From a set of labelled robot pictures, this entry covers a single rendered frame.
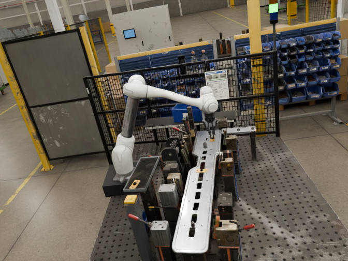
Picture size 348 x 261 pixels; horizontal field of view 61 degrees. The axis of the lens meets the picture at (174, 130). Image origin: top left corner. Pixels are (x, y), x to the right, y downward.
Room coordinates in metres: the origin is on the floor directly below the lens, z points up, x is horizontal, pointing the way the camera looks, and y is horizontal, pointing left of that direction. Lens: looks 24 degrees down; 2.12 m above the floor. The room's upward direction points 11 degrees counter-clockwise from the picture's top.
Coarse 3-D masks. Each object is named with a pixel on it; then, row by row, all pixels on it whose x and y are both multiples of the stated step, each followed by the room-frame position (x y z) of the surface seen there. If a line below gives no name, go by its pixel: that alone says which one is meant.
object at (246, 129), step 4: (224, 128) 2.36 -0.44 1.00; (228, 128) 2.34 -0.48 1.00; (232, 128) 2.33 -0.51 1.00; (236, 128) 2.31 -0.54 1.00; (240, 128) 2.29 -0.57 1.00; (244, 128) 2.28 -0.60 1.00; (248, 128) 2.27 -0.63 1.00; (228, 132) 2.27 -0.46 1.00; (232, 132) 2.25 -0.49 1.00; (236, 132) 2.24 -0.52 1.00; (240, 132) 2.23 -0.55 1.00; (244, 132) 2.22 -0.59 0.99; (248, 132) 2.21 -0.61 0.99; (252, 132) 2.21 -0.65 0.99
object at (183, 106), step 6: (174, 108) 2.71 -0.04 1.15; (180, 108) 2.79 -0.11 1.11; (186, 108) 2.76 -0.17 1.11; (192, 108) 2.73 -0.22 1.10; (198, 108) 2.71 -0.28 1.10; (174, 114) 2.65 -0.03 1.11; (180, 114) 2.62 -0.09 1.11; (186, 114) 2.59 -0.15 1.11; (198, 114) 2.55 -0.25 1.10; (174, 120) 2.65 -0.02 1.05; (180, 120) 2.62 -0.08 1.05; (198, 120) 2.55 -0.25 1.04
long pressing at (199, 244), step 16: (208, 144) 2.11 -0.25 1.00; (208, 160) 1.87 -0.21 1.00; (192, 176) 1.70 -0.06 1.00; (208, 176) 1.67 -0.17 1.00; (192, 192) 1.52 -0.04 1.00; (208, 192) 1.49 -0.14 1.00; (192, 208) 1.37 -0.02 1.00; (208, 208) 1.35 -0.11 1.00; (208, 224) 1.22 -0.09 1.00; (176, 240) 1.15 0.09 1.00; (192, 240) 1.13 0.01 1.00; (208, 240) 1.11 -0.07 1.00
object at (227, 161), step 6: (222, 162) 1.74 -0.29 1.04; (228, 162) 1.73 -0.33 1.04; (222, 168) 1.74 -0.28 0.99; (228, 168) 1.74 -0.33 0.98; (234, 168) 1.74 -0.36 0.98; (222, 174) 1.75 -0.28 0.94; (228, 174) 1.74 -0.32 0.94; (228, 180) 1.74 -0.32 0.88; (228, 186) 1.74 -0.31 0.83; (234, 186) 1.75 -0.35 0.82; (228, 192) 1.74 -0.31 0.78; (234, 192) 1.73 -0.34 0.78; (234, 198) 1.73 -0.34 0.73
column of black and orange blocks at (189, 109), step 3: (189, 108) 2.52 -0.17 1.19; (189, 111) 2.52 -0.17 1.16; (189, 114) 2.52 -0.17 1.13; (192, 114) 2.53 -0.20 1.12; (189, 117) 2.52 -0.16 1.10; (192, 117) 2.51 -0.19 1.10; (189, 120) 2.52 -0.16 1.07; (192, 120) 2.51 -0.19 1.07; (192, 123) 2.52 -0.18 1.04; (192, 126) 2.52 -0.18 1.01; (195, 132) 2.54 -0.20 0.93; (195, 135) 2.52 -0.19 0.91
